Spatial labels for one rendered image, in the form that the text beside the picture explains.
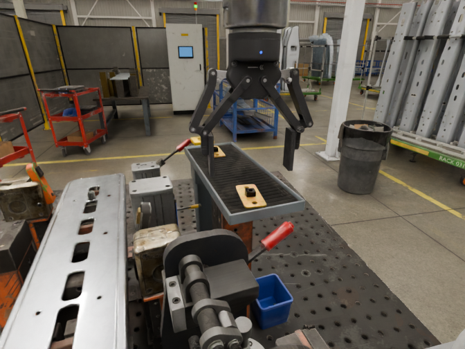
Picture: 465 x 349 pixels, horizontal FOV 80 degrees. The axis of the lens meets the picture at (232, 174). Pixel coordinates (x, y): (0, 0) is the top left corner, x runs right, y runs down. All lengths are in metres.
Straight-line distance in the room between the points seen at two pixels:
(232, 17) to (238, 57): 0.05
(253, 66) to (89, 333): 0.47
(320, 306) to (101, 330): 0.63
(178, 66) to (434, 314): 6.35
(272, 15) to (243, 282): 0.33
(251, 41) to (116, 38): 7.56
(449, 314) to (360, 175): 1.51
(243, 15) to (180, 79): 6.65
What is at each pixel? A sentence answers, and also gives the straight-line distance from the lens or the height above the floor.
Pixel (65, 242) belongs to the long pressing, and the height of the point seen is 1.00.
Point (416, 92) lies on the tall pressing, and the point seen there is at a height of 0.88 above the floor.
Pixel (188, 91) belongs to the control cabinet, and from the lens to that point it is 7.07.
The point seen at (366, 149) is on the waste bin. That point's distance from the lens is 3.05.
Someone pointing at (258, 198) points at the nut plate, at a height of 1.16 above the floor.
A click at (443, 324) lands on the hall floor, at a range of 2.13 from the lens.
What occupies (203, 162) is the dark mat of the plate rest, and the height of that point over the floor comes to 1.16.
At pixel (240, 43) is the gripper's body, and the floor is 1.41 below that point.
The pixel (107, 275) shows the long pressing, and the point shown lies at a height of 1.00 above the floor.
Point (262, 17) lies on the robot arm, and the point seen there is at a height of 1.44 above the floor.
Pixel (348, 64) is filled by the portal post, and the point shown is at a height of 1.27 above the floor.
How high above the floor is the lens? 1.40
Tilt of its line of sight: 24 degrees down
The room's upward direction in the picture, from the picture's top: straight up
